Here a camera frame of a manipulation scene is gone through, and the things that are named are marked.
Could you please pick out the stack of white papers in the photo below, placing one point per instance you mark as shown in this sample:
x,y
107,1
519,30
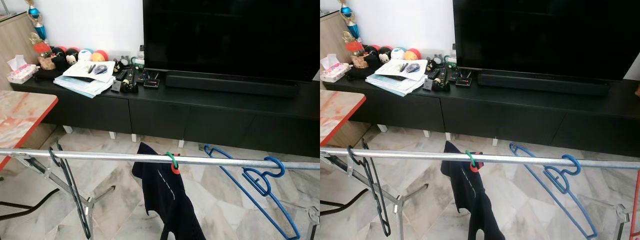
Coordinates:
x,y
400,79
87,80

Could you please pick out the black flat television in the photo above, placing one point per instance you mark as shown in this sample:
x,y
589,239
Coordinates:
x,y
545,35
230,35

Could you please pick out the blue gold trophy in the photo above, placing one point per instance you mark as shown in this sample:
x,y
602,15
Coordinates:
x,y
36,20
350,20

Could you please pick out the small white bottle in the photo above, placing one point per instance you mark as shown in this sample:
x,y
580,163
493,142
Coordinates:
x,y
141,52
454,51

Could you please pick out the red lid jar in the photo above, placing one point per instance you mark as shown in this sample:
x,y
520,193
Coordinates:
x,y
44,50
356,49

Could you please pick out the orange red ball plush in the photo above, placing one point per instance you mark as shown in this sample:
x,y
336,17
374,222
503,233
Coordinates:
x,y
413,53
100,55

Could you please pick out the black television cabinet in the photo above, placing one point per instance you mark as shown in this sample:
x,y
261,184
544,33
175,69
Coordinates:
x,y
515,117
200,120

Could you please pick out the marble top folding table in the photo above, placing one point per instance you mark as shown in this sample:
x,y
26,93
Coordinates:
x,y
20,115
337,112

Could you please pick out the black mouse plush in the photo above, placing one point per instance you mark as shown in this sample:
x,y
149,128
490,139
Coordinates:
x,y
67,57
380,56

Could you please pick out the metal clothes rack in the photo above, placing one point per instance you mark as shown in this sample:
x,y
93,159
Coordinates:
x,y
150,157
500,158

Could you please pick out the blue plastic hanger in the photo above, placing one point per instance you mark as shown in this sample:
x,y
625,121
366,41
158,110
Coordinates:
x,y
562,182
256,181

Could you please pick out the black hanger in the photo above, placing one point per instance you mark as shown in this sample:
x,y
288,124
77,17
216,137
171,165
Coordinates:
x,y
386,231
88,231

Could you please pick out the white blue ball plush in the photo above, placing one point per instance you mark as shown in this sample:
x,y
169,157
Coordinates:
x,y
85,54
398,52

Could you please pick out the small black box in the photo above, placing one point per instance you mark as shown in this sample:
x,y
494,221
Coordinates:
x,y
463,80
151,81

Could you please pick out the light wooden cabinet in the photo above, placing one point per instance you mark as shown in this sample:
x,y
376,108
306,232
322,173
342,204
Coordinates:
x,y
332,40
12,42

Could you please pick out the black yellow gadget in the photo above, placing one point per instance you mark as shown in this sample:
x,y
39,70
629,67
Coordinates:
x,y
441,81
129,82

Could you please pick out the pink tissue pack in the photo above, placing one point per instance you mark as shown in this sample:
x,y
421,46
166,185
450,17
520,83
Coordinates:
x,y
334,71
21,72

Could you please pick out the navy shirt white print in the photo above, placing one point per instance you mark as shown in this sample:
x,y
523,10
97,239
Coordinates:
x,y
470,200
165,195

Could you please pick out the black soundbar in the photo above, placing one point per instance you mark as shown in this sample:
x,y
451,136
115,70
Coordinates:
x,y
232,85
542,84

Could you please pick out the green hanger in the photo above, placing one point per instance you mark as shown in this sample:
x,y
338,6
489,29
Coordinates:
x,y
471,157
172,159

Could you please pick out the red plastic hanger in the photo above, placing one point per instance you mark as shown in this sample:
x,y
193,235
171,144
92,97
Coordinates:
x,y
636,205

